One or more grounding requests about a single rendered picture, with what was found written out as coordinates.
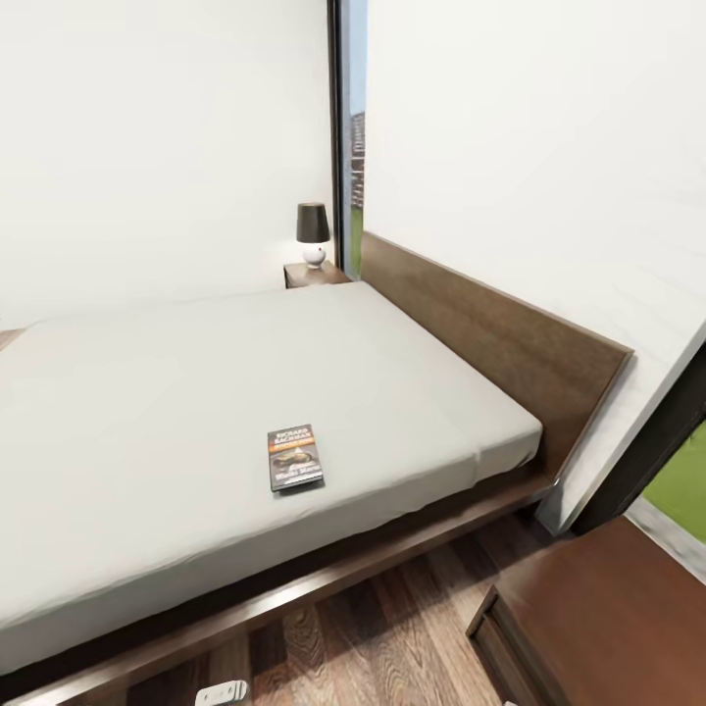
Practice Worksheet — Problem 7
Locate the hardback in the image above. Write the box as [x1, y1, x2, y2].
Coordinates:
[268, 425, 323, 492]

